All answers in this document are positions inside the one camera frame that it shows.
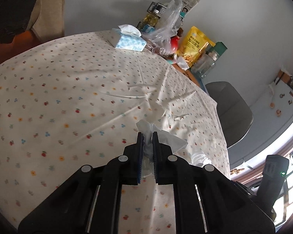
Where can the yellow snack bag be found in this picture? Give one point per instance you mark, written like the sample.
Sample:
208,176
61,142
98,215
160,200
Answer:
193,46

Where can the green box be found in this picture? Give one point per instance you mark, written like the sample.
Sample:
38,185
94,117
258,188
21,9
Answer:
221,47

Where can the white printed box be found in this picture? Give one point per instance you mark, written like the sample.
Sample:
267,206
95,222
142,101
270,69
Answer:
191,0

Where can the red container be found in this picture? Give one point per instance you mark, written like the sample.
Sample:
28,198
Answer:
174,44

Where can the grey chair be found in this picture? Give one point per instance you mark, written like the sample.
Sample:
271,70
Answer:
232,109

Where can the clear plastic bag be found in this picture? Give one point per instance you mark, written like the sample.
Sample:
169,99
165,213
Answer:
166,26

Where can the cardboard box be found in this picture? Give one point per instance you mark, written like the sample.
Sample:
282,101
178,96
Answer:
282,76

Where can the white plastic bag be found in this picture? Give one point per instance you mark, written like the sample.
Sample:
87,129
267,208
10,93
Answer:
171,141

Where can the glass jar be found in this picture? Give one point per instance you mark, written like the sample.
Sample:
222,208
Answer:
205,64

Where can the white refrigerator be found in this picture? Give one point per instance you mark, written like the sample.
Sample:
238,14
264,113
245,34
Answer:
276,117

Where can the black garment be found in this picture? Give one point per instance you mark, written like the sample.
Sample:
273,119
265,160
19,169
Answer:
12,12

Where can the orange chair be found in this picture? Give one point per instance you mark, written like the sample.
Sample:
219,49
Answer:
7,51

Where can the beige cloth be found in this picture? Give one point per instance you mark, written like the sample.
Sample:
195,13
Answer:
51,12

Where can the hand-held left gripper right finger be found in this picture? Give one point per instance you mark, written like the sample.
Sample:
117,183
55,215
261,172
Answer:
155,160

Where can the floral tablecloth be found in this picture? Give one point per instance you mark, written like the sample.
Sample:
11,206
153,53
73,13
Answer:
63,90

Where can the blue white tissue pack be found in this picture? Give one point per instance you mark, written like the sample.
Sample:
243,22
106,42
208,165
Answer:
129,41

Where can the light blue packet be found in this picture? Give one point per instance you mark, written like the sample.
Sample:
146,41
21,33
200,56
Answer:
149,28

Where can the clear plastic wrapper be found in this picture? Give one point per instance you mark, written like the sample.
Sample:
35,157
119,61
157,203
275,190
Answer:
199,158

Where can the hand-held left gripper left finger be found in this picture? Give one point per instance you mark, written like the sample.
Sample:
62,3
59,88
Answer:
139,156

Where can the cooking oil bottle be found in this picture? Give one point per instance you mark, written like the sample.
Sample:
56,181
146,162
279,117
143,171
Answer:
151,19

